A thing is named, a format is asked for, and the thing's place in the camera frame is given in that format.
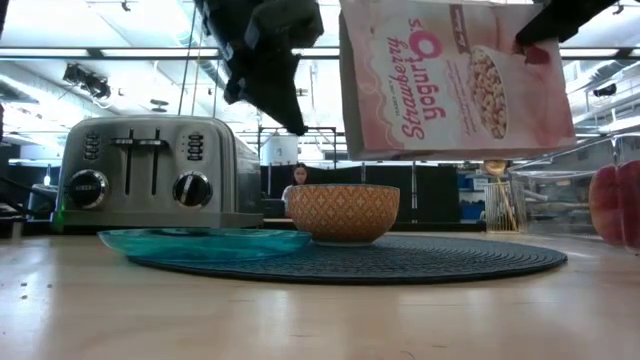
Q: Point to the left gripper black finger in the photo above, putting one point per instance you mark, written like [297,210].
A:
[275,85]

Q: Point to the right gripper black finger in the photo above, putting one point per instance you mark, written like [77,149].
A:
[565,17]

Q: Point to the pink strawberry yogurt cereal box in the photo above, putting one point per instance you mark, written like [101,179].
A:
[440,90]

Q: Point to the orange patterned ceramic bowl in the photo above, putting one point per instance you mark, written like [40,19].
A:
[344,212]

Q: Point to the teal glass plate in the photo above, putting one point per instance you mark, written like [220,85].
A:
[200,244]

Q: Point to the red apple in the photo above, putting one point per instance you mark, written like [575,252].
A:
[612,200]

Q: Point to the white cylindrical tank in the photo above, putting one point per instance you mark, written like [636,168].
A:
[280,150]

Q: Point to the small black ceiling light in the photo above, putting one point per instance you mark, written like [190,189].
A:
[605,91]

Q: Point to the person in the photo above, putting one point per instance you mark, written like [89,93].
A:
[300,175]

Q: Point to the silver four-slot toaster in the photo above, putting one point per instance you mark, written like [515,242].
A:
[150,200]

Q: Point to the clear plastic container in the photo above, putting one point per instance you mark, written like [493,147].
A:
[560,200]

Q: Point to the dark round woven placemat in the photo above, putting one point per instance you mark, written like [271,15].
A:
[425,260]

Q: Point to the black overhead frame bar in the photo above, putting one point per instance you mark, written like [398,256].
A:
[100,52]

